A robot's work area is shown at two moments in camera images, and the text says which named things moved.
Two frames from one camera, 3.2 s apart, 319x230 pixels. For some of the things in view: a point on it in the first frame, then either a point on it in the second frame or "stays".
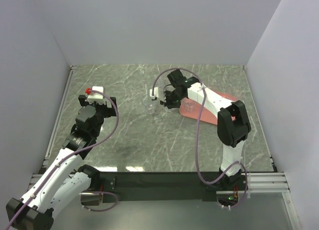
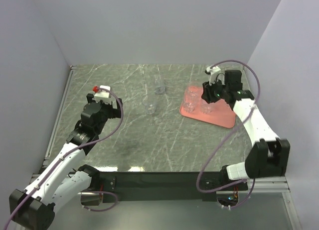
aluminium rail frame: [56, 124] stays
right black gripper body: [172, 99] → [216, 91]
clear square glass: [188, 106] stays
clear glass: [167, 110] → [205, 107]
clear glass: [150, 104] stays
